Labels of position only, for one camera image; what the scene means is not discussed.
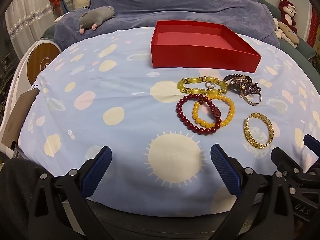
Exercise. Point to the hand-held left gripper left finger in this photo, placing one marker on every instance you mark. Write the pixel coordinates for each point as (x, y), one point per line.
(100, 165)

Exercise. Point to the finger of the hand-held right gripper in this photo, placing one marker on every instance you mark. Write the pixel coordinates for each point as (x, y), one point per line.
(312, 142)
(282, 157)

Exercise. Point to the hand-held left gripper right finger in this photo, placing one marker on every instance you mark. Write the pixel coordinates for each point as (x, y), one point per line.
(222, 165)

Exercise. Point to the gold woven bangle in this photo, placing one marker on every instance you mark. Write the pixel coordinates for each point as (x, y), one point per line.
(271, 130)

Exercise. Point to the thin gold bangle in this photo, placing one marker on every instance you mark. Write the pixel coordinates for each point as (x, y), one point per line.
(252, 103)

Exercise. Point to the small gold hoop earring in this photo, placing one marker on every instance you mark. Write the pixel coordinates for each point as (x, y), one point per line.
(208, 86)

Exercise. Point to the red cardboard box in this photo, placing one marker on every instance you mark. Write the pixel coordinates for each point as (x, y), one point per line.
(200, 57)

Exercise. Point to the light blue planet-print bedsheet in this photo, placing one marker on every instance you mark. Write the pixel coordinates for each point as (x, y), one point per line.
(112, 92)

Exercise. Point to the person's black clothing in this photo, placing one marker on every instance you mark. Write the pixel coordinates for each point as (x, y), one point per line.
(15, 180)

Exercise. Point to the brown flat board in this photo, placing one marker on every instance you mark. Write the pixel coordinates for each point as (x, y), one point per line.
(20, 115)

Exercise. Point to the beige pebble plush cushion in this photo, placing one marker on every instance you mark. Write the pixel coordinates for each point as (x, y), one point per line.
(288, 32)

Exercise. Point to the white pebble plush cushion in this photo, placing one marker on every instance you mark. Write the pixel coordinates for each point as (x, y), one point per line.
(277, 28)

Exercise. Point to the white side table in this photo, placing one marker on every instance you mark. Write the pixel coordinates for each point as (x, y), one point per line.
(15, 80)

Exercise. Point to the round wooden-top device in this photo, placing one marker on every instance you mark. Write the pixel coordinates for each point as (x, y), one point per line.
(40, 60)

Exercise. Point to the red monkey plush toy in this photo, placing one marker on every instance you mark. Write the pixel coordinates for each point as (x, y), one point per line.
(287, 7)

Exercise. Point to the grey plush toy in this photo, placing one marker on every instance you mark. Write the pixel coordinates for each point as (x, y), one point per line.
(100, 13)

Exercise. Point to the silver tinsel garland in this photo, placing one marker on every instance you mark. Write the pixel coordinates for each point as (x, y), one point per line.
(30, 17)

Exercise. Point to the blue-grey blanket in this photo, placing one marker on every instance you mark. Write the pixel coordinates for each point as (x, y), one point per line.
(175, 2)

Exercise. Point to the red bow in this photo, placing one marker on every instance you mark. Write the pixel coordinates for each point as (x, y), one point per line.
(56, 0)

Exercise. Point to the white sheer curtain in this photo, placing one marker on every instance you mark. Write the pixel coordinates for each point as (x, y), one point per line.
(22, 2)

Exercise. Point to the dark green upholstered bed frame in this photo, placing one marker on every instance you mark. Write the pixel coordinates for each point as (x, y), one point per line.
(305, 47)

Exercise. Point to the red wall hanging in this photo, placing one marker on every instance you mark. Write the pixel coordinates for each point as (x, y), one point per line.
(313, 27)

